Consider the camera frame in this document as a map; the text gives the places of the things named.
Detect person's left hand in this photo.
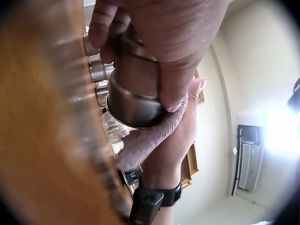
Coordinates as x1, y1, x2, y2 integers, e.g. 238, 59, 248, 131
89, 0, 226, 112

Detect person's right hand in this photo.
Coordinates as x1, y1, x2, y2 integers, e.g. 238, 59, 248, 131
140, 79, 207, 186

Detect person's left fingers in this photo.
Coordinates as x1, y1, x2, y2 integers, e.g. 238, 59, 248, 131
89, 0, 131, 64

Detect person's left thumb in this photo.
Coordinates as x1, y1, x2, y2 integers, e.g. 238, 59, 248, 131
158, 54, 200, 112

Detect person's right fingers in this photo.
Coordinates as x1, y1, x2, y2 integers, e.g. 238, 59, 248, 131
189, 79, 207, 103

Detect metal cup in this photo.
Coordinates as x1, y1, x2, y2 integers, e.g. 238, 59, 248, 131
89, 59, 114, 83
95, 81, 110, 108
106, 28, 169, 129
83, 32, 101, 56

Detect pink cloth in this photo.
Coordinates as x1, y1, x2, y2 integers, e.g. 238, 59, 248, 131
117, 93, 191, 169

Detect clear glass jar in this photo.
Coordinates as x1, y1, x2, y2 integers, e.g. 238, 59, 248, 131
101, 111, 132, 144

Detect window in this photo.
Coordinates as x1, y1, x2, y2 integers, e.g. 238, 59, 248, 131
264, 109, 300, 151

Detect white air conditioner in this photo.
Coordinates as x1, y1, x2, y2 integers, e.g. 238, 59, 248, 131
238, 139, 265, 191

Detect black mug with white print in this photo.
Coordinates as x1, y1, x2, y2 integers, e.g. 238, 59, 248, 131
121, 164, 144, 188

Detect wooden shelf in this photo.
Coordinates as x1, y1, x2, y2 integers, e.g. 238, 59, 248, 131
0, 0, 133, 225

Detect black wrist band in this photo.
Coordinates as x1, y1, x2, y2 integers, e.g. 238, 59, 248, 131
129, 181, 182, 225

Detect wooden frame furniture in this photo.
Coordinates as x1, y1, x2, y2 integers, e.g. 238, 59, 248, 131
179, 141, 199, 189

